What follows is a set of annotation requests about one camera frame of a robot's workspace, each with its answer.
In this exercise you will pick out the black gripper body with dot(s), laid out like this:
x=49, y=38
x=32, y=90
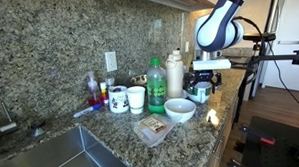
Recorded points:
x=202, y=75

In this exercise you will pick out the black camera on stand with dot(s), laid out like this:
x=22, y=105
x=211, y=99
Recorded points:
x=259, y=37

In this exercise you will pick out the stainless steel sink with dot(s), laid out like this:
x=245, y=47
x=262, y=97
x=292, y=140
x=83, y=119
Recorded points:
x=58, y=156

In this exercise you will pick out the white cartoon print mug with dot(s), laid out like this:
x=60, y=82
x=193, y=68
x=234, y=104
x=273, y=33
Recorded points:
x=118, y=100

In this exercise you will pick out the clear bag of nuts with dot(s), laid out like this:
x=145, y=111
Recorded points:
x=154, y=126

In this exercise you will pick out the pink soap dispenser bottle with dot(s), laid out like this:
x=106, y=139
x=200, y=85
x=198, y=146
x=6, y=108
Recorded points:
x=94, y=93

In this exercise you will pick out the leopard print dish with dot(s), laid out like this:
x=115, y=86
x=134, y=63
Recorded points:
x=138, y=80

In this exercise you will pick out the white refrigerator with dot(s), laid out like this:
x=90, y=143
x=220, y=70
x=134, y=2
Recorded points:
x=292, y=28

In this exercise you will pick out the cream insulated bottle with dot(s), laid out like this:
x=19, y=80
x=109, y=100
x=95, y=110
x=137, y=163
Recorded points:
x=174, y=76

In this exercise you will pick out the blue white marker pen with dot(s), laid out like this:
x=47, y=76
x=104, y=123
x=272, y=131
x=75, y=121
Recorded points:
x=87, y=110

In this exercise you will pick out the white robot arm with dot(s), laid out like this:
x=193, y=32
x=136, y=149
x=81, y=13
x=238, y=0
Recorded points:
x=217, y=27

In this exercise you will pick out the small rainbow striped bottle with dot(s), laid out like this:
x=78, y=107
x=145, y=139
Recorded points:
x=104, y=93

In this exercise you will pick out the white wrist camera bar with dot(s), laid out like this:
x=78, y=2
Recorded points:
x=211, y=64

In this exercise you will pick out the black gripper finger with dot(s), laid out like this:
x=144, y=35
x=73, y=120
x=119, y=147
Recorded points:
x=216, y=81
x=188, y=82

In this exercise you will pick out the small white wall switch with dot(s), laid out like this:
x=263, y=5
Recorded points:
x=187, y=46

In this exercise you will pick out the small glass shaker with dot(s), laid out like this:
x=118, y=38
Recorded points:
x=110, y=82

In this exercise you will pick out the black cooktop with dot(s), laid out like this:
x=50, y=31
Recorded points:
x=238, y=60

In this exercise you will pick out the white wall outlet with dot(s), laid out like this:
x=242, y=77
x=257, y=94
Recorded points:
x=111, y=61

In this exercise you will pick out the white saucer plate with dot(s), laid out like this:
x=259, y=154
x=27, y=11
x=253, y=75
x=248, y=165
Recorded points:
x=185, y=94

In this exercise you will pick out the green dotted plastic bottle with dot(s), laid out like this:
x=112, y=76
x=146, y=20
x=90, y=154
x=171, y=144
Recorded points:
x=156, y=88

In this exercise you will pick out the white paper cup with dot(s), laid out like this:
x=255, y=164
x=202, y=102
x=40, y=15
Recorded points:
x=136, y=99

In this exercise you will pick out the white ceramic bowl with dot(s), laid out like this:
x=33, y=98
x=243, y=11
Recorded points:
x=180, y=109

